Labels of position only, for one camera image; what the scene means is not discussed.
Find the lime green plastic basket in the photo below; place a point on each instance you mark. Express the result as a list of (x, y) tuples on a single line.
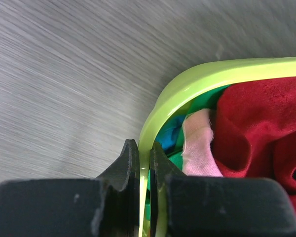
[(190, 84)]

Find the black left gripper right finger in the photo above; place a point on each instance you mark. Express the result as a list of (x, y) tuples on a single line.
[(160, 168)]

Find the pink t shirt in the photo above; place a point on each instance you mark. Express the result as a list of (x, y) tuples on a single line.
[(197, 155)]

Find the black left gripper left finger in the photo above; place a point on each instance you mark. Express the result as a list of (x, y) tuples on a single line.
[(120, 206)]

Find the blue t shirt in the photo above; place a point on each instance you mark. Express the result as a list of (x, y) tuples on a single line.
[(168, 134)]

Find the green t shirt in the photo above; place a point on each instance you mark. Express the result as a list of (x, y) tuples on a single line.
[(207, 100)]

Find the dark red t shirt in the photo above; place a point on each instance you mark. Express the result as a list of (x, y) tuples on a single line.
[(255, 131)]

